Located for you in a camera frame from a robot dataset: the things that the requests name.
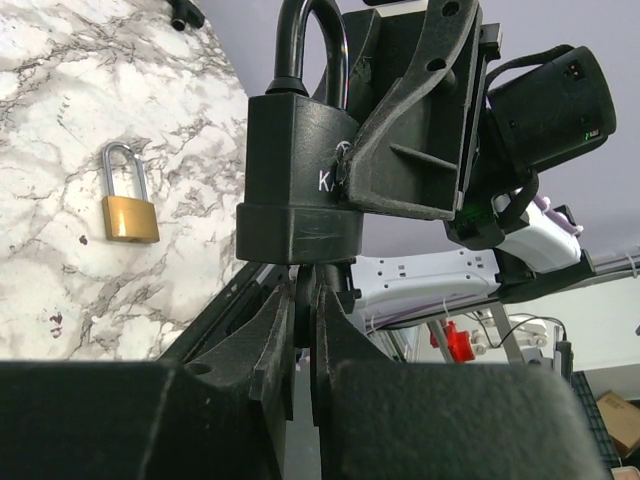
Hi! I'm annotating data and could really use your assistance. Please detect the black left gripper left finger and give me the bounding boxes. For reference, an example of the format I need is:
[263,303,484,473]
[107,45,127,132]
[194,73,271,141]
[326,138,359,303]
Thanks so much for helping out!
[1,287,294,479]

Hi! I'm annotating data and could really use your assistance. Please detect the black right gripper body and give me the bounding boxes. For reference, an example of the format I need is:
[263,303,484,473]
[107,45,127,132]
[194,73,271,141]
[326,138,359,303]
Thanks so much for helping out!
[319,9,504,211]

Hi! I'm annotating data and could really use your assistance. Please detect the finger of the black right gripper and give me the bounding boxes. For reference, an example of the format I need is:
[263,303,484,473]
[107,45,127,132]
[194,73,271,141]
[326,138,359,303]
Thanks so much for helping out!
[337,0,485,222]

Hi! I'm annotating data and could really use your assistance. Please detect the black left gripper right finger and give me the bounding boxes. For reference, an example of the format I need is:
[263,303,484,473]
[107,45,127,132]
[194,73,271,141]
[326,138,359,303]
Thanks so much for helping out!
[312,286,610,479]

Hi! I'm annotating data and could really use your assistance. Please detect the black padlock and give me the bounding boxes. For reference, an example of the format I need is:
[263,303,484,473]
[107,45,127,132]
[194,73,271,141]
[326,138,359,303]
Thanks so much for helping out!
[236,1,363,265]

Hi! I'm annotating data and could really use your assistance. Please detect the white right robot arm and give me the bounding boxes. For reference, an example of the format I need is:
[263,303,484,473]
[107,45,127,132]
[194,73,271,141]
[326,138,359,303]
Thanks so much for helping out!
[329,1,616,304]

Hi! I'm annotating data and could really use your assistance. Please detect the black T-shaped connector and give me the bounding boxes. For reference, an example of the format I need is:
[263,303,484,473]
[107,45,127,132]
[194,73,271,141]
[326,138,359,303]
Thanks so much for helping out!
[167,0,205,31]

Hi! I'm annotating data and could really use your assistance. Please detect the brass padlock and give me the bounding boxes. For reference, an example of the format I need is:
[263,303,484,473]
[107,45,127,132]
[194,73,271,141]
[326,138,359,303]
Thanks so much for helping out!
[101,142,160,244]

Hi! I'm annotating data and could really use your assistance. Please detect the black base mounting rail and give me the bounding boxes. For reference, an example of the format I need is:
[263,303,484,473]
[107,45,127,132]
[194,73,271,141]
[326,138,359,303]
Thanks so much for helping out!
[159,262,289,364]

